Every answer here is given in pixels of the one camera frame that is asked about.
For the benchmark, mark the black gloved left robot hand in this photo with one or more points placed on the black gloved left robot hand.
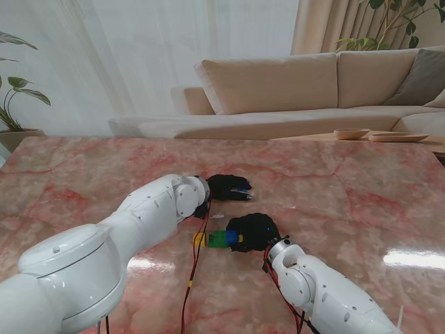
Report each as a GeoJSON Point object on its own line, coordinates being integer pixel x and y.
{"type": "Point", "coordinates": [224, 188]}

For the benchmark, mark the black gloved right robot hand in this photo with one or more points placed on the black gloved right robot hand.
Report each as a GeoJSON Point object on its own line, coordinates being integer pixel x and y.
{"type": "Point", "coordinates": [257, 231]}

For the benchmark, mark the blue toy brick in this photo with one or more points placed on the blue toy brick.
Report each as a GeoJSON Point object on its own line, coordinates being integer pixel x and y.
{"type": "Point", "coordinates": [232, 236]}
{"type": "Point", "coordinates": [247, 182]}

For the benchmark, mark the green toy brick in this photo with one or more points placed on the green toy brick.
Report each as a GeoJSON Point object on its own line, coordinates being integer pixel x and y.
{"type": "Point", "coordinates": [213, 245]}
{"type": "Point", "coordinates": [223, 245]}
{"type": "Point", "coordinates": [218, 237]}

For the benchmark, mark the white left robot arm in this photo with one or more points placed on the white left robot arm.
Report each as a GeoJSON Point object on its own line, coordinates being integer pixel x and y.
{"type": "Point", "coordinates": [87, 257]}

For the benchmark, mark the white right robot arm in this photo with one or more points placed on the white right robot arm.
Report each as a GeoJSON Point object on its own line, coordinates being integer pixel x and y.
{"type": "Point", "coordinates": [320, 288]}

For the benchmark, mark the beige fabric sofa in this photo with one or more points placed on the beige fabric sofa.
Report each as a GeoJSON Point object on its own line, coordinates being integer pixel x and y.
{"type": "Point", "coordinates": [271, 87]}

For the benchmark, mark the round wooden bowl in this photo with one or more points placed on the round wooden bowl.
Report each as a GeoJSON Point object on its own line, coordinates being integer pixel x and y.
{"type": "Point", "coordinates": [352, 133]}

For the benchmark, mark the white sheer curtain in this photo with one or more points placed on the white sheer curtain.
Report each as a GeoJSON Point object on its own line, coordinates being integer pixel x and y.
{"type": "Point", "coordinates": [139, 52]}

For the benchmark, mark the flat wooden plate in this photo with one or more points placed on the flat wooden plate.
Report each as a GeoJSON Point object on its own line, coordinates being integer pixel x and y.
{"type": "Point", "coordinates": [398, 137]}

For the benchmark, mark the beige drape curtain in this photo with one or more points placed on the beige drape curtain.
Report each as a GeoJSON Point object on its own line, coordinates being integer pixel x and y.
{"type": "Point", "coordinates": [320, 28]}

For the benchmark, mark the beige plant pot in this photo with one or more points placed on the beige plant pot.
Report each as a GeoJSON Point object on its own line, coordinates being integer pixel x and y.
{"type": "Point", "coordinates": [17, 139]}

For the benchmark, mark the beige sofa cushion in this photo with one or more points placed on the beige sofa cushion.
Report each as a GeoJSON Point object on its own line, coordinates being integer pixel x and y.
{"type": "Point", "coordinates": [437, 101]}

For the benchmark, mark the large-leaf green houseplant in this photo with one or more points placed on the large-leaf green houseplant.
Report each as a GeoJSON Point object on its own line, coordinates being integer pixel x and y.
{"type": "Point", "coordinates": [24, 91]}

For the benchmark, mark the grey sofa cushion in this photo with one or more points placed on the grey sofa cushion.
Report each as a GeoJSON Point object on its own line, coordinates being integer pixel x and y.
{"type": "Point", "coordinates": [420, 80]}

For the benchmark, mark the tall leafy branch plant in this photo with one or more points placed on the tall leafy branch plant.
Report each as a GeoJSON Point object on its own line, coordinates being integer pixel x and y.
{"type": "Point", "coordinates": [410, 28]}

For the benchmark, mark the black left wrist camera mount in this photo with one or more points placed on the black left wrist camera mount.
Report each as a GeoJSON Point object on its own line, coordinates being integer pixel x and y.
{"type": "Point", "coordinates": [201, 210]}

